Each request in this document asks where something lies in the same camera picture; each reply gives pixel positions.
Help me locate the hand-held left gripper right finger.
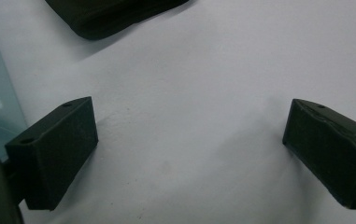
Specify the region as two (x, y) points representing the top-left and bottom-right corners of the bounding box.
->
(281, 98), (356, 210)

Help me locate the black glove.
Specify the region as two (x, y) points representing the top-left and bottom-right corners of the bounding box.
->
(44, 0), (190, 41)

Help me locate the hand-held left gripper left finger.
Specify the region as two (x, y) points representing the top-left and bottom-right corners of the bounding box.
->
(4, 96), (99, 211)

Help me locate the white table mat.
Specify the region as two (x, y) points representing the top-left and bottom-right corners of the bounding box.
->
(0, 0), (356, 224)

